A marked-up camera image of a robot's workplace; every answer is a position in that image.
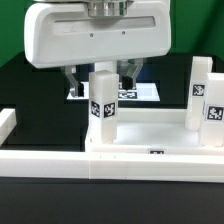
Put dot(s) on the white front fence bar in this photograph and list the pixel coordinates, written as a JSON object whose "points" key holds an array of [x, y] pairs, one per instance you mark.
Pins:
{"points": [[118, 166]]}

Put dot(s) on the marker tag sheet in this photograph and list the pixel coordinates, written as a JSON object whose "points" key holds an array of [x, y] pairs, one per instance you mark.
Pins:
{"points": [[142, 92]]}

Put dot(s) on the white desk top tray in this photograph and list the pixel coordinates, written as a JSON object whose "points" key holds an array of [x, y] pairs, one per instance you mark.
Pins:
{"points": [[153, 131]]}

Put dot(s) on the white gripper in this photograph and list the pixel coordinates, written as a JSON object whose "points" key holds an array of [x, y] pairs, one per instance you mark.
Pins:
{"points": [[74, 32]]}

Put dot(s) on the white left fence block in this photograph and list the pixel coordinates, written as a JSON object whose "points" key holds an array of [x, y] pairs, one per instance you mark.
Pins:
{"points": [[7, 123]]}

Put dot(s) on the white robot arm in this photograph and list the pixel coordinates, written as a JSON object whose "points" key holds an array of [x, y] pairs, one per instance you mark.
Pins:
{"points": [[67, 33]]}

